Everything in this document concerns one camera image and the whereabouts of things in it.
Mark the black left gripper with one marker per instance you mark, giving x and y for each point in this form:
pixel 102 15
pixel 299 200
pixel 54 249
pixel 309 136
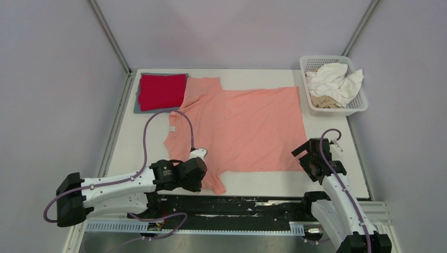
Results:
pixel 196 187

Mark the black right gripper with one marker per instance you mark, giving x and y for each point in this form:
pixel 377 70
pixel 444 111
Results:
pixel 302 160

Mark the salmon pink t-shirt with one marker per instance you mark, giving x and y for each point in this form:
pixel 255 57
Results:
pixel 241 130

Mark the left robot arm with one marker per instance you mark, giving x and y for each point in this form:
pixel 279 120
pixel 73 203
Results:
pixel 111 190

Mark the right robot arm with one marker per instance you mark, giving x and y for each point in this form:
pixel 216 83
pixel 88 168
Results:
pixel 335 207

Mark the beige crumpled t-shirt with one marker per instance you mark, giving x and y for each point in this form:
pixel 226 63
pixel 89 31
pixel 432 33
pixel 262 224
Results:
pixel 324 102

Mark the white plastic laundry basket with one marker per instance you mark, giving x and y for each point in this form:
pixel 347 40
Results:
pixel 311 62

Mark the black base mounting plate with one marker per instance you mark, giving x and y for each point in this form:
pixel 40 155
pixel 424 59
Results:
pixel 225 212

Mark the white crumpled t-shirt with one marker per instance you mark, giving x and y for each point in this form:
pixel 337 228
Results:
pixel 333 80

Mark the folded grey t-shirt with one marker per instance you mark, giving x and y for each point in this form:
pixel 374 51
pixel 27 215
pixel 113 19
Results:
pixel 137 104

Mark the folded red t-shirt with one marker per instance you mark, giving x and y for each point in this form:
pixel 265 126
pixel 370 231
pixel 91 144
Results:
pixel 162 91

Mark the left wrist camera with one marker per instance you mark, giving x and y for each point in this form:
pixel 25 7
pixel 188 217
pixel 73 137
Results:
pixel 198 153

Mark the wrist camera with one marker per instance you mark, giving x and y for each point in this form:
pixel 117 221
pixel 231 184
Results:
pixel 198 153
pixel 335 147

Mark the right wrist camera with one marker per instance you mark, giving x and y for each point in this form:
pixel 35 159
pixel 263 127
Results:
pixel 335 147

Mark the white slotted cable duct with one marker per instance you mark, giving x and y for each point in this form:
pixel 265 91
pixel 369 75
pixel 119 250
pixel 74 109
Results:
pixel 144 227

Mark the aluminium frame rail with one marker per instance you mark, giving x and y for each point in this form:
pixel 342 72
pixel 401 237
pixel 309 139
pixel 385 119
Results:
pixel 375 212

